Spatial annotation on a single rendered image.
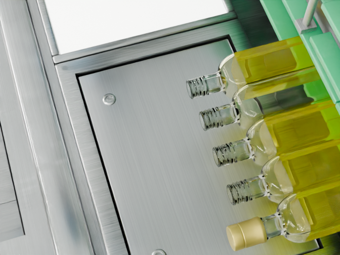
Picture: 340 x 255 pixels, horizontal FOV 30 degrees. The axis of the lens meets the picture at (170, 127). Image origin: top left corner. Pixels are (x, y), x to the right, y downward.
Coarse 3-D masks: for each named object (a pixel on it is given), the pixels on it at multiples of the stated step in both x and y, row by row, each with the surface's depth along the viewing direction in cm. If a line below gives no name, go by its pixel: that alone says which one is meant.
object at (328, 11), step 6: (336, 0) 84; (324, 6) 83; (330, 6) 83; (336, 6) 83; (324, 12) 83; (330, 12) 83; (336, 12) 83; (330, 18) 82; (336, 18) 82; (330, 24) 82; (336, 24) 82; (336, 30) 81; (336, 36) 82
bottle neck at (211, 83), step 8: (216, 72) 93; (192, 80) 92; (200, 80) 92; (208, 80) 92; (216, 80) 92; (192, 88) 92; (200, 88) 92; (208, 88) 92; (216, 88) 92; (192, 96) 92; (200, 96) 93
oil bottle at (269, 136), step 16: (288, 112) 88; (304, 112) 88; (320, 112) 88; (336, 112) 88; (256, 128) 87; (272, 128) 87; (288, 128) 87; (304, 128) 87; (320, 128) 87; (336, 128) 87; (256, 144) 86; (272, 144) 86; (288, 144) 86; (304, 144) 86; (256, 160) 88
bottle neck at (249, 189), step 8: (232, 184) 85; (240, 184) 85; (248, 184) 84; (256, 184) 85; (264, 184) 85; (232, 192) 84; (240, 192) 84; (248, 192) 84; (256, 192) 84; (264, 192) 85; (232, 200) 86; (240, 200) 84; (248, 200) 85
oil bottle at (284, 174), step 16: (320, 144) 86; (336, 144) 86; (272, 160) 85; (288, 160) 85; (304, 160) 85; (320, 160) 85; (336, 160) 85; (272, 176) 84; (288, 176) 84; (304, 176) 84; (320, 176) 84; (336, 176) 84; (272, 192) 84; (288, 192) 83
